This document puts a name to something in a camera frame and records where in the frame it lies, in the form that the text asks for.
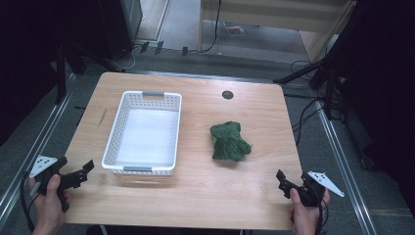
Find red booklet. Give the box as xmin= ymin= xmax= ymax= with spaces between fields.
xmin=224 ymin=23 xmax=246 ymax=38

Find black metal stand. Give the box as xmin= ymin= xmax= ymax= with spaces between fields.
xmin=54 ymin=40 xmax=87 ymax=106

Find black cabinet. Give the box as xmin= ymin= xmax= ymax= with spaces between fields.
xmin=96 ymin=0 xmax=145 ymax=62

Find white floor cable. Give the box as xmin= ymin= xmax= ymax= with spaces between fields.
xmin=112 ymin=43 xmax=141 ymax=72

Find person's right hand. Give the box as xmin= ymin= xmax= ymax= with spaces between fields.
xmin=288 ymin=187 xmax=331 ymax=235

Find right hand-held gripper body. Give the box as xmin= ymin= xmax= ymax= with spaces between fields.
xmin=294 ymin=170 xmax=346 ymax=209

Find light wooden furniture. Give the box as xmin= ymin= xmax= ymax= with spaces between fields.
xmin=198 ymin=0 xmax=357 ymax=64

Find black floor cables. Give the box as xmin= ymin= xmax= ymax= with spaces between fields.
xmin=284 ymin=59 xmax=344 ymax=147

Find person's left hand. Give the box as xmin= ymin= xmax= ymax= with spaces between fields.
xmin=28 ymin=173 xmax=74 ymax=235

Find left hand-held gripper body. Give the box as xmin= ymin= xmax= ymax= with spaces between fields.
xmin=28 ymin=155 xmax=80 ymax=213

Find white perforated plastic basket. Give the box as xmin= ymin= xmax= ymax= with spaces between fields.
xmin=101 ymin=90 xmax=183 ymax=177

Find aluminium floor rail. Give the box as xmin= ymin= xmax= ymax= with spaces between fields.
xmin=0 ymin=72 xmax=78 ymax=224
xmin=316 ymin=107 xmax=380 ymax=235

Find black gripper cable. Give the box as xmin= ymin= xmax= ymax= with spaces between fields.
xmin=313 ymin=195 xmax=331 ymax=235
xmin=20 ymin=172 xmax=38 ymax=233

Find black hanging cable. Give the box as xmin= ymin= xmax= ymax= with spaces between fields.
xmin=197 ymin=0 xmax=223 ymax=54

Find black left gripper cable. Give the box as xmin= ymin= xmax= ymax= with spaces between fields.
xmin=20 ymin=172 xmax=38 ymax=233

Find black tripod stand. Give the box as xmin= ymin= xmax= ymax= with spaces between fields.
xmin=273 ymin=57 xmax=348 ymax=121

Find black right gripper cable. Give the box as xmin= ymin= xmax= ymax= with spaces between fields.
xmin=313 ymin=195 xmax=331 ymax=235

